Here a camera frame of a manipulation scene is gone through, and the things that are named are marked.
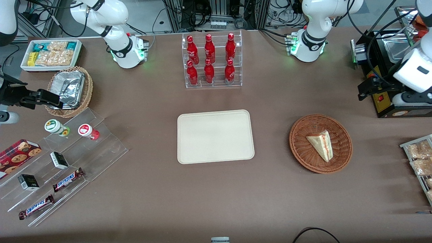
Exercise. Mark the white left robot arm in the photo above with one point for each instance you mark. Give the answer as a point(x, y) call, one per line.
point(314, 20)

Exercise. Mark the red sausage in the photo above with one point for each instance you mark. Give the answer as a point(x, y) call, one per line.
point(417, 33)
point(417, 19)

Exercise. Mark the yellow snack packet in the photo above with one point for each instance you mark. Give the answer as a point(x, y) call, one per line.
point(31, 59)

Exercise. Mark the round brown wicker basket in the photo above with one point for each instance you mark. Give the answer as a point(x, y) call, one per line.
point(303, 148)

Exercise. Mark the red cola bottle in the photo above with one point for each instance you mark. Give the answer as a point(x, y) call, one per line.
point(192, 50)
point(209, 72)
point(192, 74)
point(230, 47)
point(209, 49)
point(230, 72)

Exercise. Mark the white rectangular snack bin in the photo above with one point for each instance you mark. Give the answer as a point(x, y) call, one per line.
point(79, 50)

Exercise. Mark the aluminium equipment frame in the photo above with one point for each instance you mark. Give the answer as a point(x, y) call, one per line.
point(216, 10)

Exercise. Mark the small black box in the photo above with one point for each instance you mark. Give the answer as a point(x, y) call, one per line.
point(59, 160)
point(28, 182)

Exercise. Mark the grey device edge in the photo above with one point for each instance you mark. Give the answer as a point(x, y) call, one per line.
point(220, 240)

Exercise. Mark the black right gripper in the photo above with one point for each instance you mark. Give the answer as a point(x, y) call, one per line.
point(10, 93)

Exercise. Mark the small clear cracker bag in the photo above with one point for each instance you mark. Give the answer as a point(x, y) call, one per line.
point(57, 46)

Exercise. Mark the clear acrylic stepped display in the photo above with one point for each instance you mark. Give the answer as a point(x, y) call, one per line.
point(98, 155)

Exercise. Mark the clear acrylic bottle rack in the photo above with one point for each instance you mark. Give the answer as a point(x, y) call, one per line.
point(218, 79)

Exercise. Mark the red lid cup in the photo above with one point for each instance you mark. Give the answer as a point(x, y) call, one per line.
point(86, 130)

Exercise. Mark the triangular sandwich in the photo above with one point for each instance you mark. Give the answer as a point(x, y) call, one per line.
point(321, 145)

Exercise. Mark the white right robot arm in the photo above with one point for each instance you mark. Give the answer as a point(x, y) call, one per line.
point(114, 13)

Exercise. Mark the light wicker basket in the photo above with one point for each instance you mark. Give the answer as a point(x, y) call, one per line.
point(88, 87)

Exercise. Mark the dark blue object edge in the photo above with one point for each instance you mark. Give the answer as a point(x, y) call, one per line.
point(424, 212)

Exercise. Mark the green lid cup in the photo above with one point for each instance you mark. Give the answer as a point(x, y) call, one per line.
point(54, 126)

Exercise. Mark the aluminium foil container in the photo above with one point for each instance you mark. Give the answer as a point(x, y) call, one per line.
point(69, 87)

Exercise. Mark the red cookie box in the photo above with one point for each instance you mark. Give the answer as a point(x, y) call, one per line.
point(17, 155)

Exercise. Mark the large clear cracker bag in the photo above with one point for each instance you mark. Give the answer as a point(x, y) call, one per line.
point(55, 58)

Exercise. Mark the snickers chocolate bar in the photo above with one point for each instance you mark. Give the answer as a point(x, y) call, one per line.
point(35, 207)
point(67, 180)

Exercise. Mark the white power strip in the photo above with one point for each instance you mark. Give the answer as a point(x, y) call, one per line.
point(218, 24)

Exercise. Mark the clear bag of pastry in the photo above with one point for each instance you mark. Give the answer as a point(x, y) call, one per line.
point(430, 195)
point(429, 183)
point(422, 166)
point(418, 150)

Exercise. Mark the beige plastic tray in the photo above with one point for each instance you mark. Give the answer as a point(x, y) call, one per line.
point(216, 136)

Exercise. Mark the black food warmer machine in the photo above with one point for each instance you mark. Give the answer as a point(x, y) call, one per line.
point(383, 104)

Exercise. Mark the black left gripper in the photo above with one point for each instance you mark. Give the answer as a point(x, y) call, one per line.
point(382, 84)

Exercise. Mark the steel warmer pan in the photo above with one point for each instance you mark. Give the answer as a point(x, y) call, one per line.
point(395, 49)

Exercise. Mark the teal snack packet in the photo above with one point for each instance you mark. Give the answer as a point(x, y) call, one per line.
point(40, 46)
point(72, 45)

